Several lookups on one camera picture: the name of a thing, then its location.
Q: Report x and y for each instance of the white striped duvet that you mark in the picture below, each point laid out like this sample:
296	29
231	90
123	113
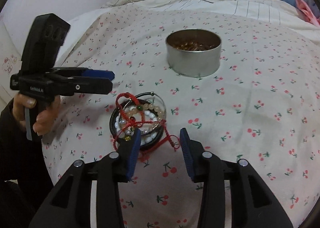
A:
276	12

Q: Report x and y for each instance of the cherry print bed sheet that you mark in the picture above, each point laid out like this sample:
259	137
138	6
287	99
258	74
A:
262	104

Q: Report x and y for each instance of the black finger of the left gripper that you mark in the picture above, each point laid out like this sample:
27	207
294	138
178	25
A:
98	74
97	86

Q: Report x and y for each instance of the pink cloth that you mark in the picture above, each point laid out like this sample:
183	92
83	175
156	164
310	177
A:
306	13

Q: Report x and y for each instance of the round silver metal tin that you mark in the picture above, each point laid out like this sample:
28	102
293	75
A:
194	52

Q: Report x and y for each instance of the person's left forearm dark sleeve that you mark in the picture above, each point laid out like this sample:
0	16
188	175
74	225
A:
25	181

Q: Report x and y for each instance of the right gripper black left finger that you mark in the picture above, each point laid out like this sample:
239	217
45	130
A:
69	202

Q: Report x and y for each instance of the thin silver bangle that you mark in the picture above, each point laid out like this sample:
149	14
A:
146	111

